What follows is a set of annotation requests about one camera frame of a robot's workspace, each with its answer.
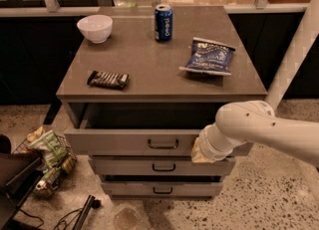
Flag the grey top drawer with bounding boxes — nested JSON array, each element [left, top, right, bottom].
[[63, 119, 254, 157]]

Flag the grey drawer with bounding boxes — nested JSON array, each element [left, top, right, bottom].
[[102, 175, 223, 197], [89, 156, 235, 176], [63, 119, 254, 157]]

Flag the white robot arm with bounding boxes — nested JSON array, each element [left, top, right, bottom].
[[190, 101, 319, 167]]

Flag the grey bottom drawer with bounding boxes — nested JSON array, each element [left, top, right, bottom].
[[102, 175, 223, 197]]

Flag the grey drawer cabinet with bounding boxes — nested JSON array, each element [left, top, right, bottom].
[[55, 5, 268, 199]]

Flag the grey middle drawer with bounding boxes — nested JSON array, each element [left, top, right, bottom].
[[89, 156, 235, 176]]

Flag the blue chip bag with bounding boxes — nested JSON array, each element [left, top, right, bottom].
[[180, 37, 235, 76]]

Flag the dark chocolate bar wrapper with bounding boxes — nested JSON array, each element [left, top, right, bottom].
[[87, 71, 129, 90]]

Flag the black bar on floor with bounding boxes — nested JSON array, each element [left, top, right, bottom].
[[72, 195, 102, 230]]

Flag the green snack bag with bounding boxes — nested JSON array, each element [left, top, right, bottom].
[[28, 130, 68, 169]]

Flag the blue soda can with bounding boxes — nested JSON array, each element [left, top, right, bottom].
[[155, 4, 172, 42]]

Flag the silver can in basket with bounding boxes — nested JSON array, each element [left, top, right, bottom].
[[34, 180, 53, 198]]

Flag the white bowl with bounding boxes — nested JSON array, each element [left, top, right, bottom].
[[77, 15, 113, 44]]

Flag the black furniture piece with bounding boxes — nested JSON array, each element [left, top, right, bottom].
[[0, 134, 42, 230]]

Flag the black wire basket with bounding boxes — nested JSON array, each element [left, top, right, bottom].
[[12, 135, 78, 199]]

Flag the black cable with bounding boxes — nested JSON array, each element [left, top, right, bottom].
[[18, 207, 84, 230]]

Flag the white diagonal frame post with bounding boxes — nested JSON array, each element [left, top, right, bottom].
[[265, 0, 319, 110]]

